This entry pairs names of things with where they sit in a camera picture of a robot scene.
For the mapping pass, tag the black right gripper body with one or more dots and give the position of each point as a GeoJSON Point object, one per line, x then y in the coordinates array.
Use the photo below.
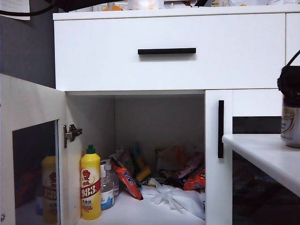
{"type": "Point", "coordinates": [291, 86]}

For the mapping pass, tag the silver beverage can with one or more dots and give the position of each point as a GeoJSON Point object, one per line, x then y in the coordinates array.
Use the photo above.
{"type": "Point", "coordinates": [291, 131]}

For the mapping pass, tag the white glass-panel cabinet door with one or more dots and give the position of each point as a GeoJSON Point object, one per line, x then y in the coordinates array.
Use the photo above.
{"type": "Point", "coordinates": [213, 187]}
{"type": "Point", "coordinates": [30, 100]}

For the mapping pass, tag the white cabinet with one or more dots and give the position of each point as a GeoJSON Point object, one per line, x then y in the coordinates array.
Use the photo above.
{"type": "Point", "coordinates": [93, 105]}

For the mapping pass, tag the metal door hinge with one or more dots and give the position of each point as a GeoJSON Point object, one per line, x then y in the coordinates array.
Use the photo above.
{"type": "Point", "coordinates": [70, 134]}

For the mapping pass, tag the narrow white drawer front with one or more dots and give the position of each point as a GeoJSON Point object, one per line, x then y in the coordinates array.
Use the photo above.
{"type": "Point", "coordinates": [293, 35]}

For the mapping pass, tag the white crumpled bag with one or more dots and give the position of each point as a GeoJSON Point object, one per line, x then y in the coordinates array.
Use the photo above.
{"type": "Point", "coordinates": [236, 2]}

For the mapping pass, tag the black angular object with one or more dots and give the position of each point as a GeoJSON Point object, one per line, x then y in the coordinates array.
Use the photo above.
{"type": "Point", "coordinates": [202, 2]}

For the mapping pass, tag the pink snack bag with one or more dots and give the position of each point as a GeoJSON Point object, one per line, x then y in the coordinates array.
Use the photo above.
{"type": "Point", "coordinates": [193, 164]}

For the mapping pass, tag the red orange snack bag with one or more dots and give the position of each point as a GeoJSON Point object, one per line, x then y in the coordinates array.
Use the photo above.
{"type": "Point", "coordinates": [194, 181]}

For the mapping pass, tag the clear plastic bag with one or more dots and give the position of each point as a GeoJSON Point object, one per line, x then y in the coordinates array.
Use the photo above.
{"type": "Point", "coordinates": [173, 157]}

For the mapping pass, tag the printed paper box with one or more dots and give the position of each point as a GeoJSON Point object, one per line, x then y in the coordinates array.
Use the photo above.
{"type": "Point", "coordinates": [178, 3]}

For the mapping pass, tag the white plastic gloves bag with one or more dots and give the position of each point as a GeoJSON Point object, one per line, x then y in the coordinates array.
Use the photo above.
{"type": "Point", "coordinates": [182, 201]}

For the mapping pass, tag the clear plastic container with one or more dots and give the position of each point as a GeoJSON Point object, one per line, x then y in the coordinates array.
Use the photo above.
{"type": "Point", "coordinates": [145, 4]}

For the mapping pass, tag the yellow green sponge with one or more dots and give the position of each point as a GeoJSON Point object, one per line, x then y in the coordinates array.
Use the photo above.
{"type": "Point", "coordinates": [144, 172]}

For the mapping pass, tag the orange snack bag blue print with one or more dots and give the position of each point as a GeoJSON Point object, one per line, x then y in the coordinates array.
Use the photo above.
{"type": "Point", "coordinates": [129, 180]}

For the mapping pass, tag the wide white drawer front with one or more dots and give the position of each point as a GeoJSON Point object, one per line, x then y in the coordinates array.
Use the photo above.
{"type": "Point", "coordinates": [93, 58]}

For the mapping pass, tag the clear plastic bottle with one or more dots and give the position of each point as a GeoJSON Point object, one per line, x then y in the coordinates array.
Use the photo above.
{"type": "Point", "coordinates": [116, 185]}

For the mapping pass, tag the clear pump sanitizer bottle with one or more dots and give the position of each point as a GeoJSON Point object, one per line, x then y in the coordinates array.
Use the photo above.
{"type": "Point", "coordinates": [107, 197]}

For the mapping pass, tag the yellow detergent bottle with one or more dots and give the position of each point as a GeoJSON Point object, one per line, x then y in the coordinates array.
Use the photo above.
{"type": "Point", "coordinates": [90, 187]}

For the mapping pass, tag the white paper sheet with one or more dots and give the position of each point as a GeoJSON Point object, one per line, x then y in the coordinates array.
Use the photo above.
{"type": "Point", "coordinates": [14, 5]}

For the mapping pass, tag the white wall switch plate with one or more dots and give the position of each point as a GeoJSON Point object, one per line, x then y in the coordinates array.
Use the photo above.
{"type": "Point", "coordinates": [98, 8]}

